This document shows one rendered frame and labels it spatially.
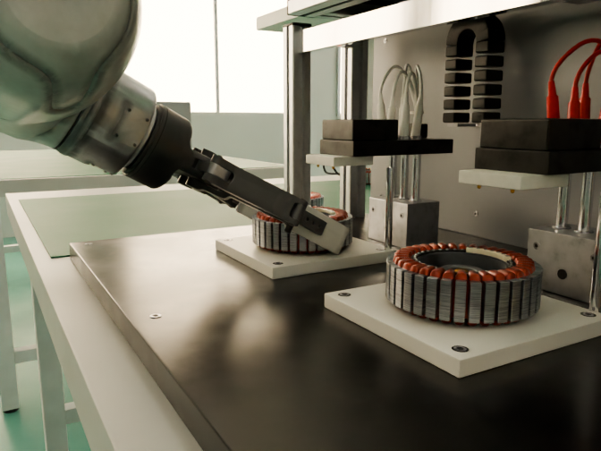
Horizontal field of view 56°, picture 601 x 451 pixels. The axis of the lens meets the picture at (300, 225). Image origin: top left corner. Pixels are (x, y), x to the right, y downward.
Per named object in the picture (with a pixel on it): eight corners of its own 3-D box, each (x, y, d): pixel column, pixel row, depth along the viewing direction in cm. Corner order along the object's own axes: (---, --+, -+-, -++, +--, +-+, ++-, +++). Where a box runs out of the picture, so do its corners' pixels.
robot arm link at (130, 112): (62, 152, 45) (129, 185, 48) (114, 54, 46) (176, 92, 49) (47, 148, 53) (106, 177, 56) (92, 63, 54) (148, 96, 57)
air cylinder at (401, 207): (405, 249, 66) (407, 203, 65) (368, 238, 73) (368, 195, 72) (437, 244, 69) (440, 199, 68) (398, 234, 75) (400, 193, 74)
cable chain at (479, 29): (483, 126, 65) (490, 5, 63) (441, 126, 71) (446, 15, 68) (512, 126, 67) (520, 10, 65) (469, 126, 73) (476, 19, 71)
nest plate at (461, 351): (459, 378, 33) (460, 359, 33) (323, 307, 46) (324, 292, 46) (613, 332, 40) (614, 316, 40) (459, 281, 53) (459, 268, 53)
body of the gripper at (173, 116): (108, 168, 56) (188, 208, 61) (130, 175, 48) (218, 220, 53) (142, 102, 56) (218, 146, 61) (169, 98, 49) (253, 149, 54)
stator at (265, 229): (282, 260, 56) (282, 224, 55) (236, 240, 66) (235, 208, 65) (372, 248, 62) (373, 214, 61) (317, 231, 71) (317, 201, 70)
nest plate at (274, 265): (272, 279, 54) (272, 267, 54) (215, 249, 67) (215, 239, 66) (396, 260, 61) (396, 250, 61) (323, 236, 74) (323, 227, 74)
